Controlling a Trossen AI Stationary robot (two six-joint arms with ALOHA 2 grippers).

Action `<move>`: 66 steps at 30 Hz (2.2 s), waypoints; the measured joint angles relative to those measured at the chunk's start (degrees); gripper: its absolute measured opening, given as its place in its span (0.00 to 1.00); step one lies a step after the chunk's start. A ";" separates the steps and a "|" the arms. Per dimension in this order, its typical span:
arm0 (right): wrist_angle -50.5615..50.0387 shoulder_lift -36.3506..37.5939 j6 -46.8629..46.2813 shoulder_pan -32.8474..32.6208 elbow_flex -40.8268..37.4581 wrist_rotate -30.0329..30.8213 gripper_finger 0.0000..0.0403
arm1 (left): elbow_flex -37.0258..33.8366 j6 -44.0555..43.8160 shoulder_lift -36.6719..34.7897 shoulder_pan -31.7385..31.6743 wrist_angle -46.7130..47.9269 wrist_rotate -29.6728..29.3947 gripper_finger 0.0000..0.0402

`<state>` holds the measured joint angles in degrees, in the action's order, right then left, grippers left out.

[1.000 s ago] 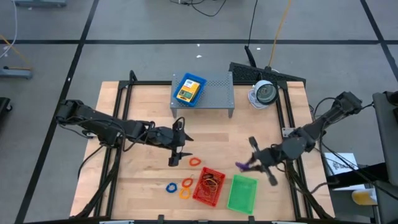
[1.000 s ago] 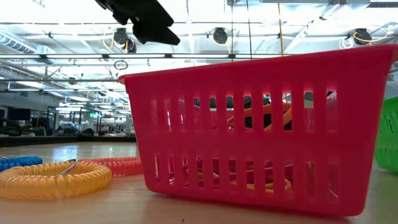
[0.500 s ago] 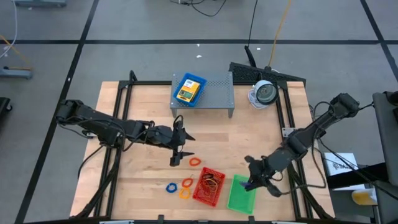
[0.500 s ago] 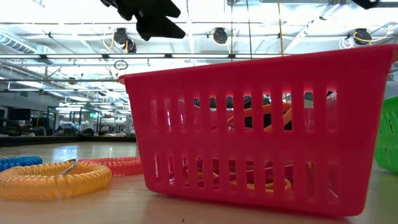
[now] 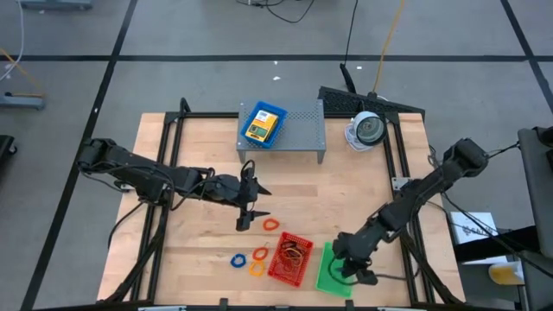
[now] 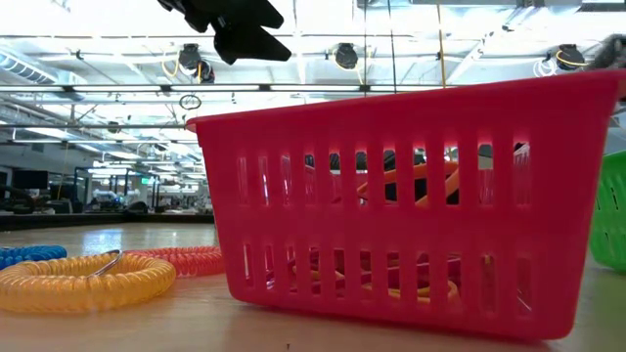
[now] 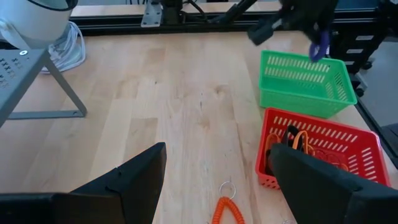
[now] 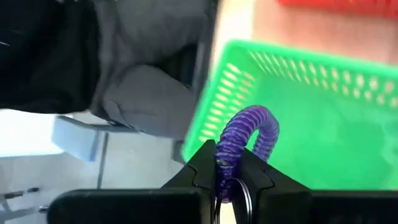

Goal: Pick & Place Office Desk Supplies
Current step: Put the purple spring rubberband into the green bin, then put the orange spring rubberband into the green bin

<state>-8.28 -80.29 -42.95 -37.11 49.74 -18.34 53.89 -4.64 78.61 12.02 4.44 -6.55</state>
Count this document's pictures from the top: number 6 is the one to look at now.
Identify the red plastic basket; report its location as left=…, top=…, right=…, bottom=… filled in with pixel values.
left=185, top=67, right=626, bottom=341

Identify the yellow hanging cable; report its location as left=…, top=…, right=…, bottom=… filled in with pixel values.
left=436, top=0, right=447, bottom=89

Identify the yellow coil wrist keychain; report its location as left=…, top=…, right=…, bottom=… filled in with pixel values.
left=0, top=247, right=177, bottom=314
left=291, top=263, right=462, bottom=300

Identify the long ceiling light bar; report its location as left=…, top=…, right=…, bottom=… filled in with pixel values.
left=0, top=83, right=626, bottom=95

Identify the thin orange loop band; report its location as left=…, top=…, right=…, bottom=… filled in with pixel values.
left=356, top=160, right=461, bottom=209

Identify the background robot workstation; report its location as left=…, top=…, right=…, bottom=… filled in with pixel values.
left=0, top=168, right=211, bottom=216

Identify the black ceiling cable reel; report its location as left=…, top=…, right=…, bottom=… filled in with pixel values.
left=334, top=42, right=360, bottom=71
left=176, top=42, right=216, bottom=85
left=556, top=43, right=586, bottom=72

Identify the orange-red coil wrist keychain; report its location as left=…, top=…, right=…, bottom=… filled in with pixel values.
left=127, top=244, right=226, bottom=279

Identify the black hanging cable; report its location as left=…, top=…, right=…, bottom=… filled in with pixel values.
left=387, top=0, right=396, bottom=92

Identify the blue coil wrist keychain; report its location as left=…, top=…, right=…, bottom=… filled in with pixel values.
left=0, top=243, right=68, bottom=271

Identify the green plastic basket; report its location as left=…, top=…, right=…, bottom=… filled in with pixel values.
left=589, top=150, right=626, bottom=273

